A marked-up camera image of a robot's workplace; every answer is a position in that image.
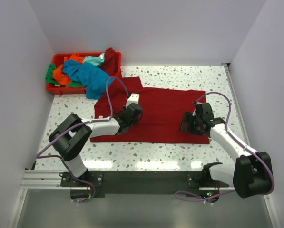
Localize dark red t shirt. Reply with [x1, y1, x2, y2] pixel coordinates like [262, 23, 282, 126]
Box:
[90, 77, 209, 144]
[99, 48, 118, 76]

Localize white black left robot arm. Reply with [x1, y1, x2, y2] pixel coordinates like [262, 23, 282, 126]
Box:
[49, 103, 143, 186]

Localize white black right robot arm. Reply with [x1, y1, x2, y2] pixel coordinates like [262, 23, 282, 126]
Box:
[179, 102, 274, 198]

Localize blue t shirt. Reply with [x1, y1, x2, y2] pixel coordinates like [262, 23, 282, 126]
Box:
[62, 59, 110, 99]

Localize light teal t shirt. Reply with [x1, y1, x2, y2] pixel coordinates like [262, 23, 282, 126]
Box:
[83, 53, 105, 67]

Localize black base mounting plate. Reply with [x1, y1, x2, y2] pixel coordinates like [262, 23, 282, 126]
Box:
[60, 170, 230, 199]

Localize orange t shirt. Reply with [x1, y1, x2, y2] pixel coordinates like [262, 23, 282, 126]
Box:
[53, 53, 84, 88]

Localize green t shirt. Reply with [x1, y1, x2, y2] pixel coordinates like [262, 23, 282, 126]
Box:
[45, 63, 83, 88]

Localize red plastic bin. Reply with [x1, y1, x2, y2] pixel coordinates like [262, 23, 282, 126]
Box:
[46, 48, 121, 95]

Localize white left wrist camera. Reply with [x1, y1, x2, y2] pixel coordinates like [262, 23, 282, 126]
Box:
[126, 93, 140, 107]

